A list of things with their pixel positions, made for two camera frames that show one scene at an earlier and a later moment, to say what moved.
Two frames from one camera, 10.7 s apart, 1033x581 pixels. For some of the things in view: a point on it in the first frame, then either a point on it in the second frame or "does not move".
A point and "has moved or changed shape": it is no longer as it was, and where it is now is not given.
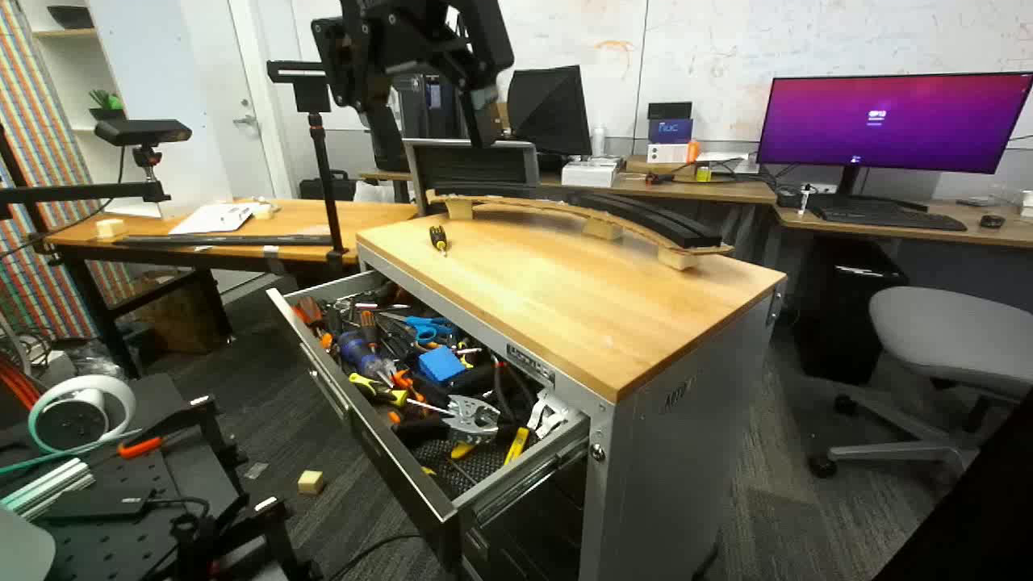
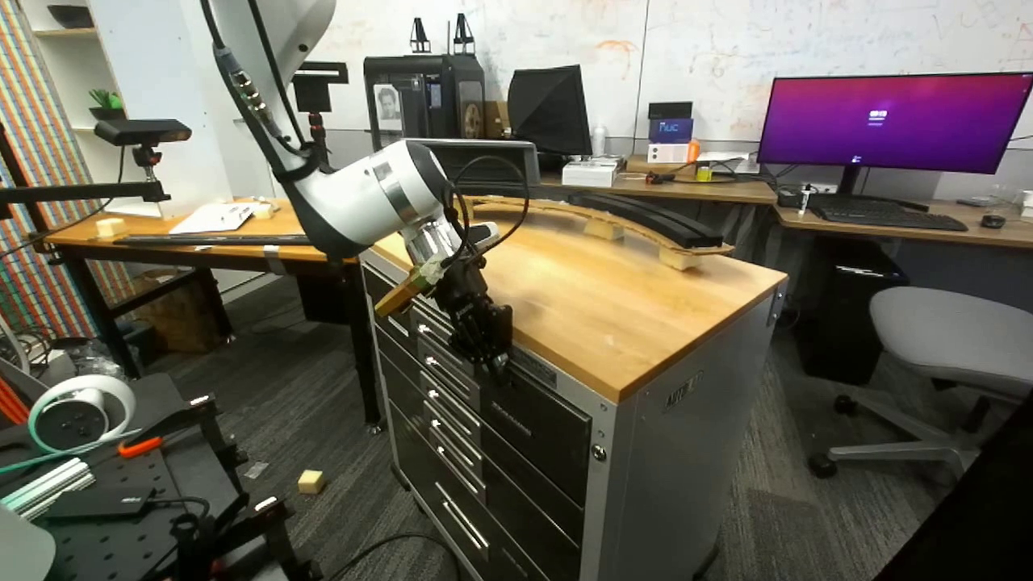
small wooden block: x=311 y=483 does not move
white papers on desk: x=212 y=221 does not move
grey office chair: x=972 y=349 does not move
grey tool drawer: x=464 y=420 has moved or changed shape
